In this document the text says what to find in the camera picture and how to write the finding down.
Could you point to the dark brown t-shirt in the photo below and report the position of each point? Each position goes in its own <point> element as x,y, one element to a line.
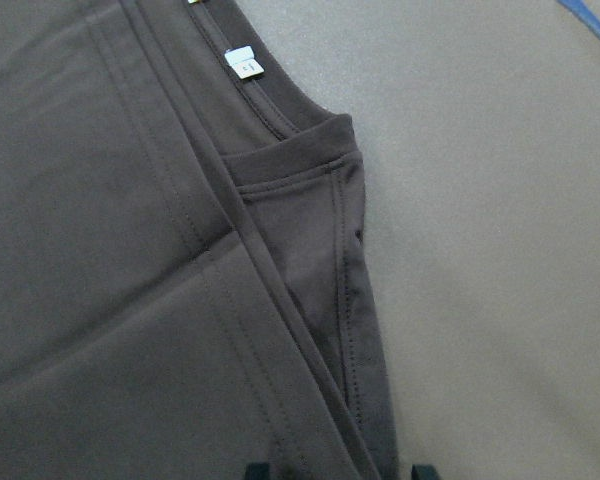
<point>183,288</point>

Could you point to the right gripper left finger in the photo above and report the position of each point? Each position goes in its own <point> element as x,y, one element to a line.
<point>258,471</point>

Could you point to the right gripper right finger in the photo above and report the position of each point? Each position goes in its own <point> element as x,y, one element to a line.
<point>424,472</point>

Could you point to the blue tape grid lines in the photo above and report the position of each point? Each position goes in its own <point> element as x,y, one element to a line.
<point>580,10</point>

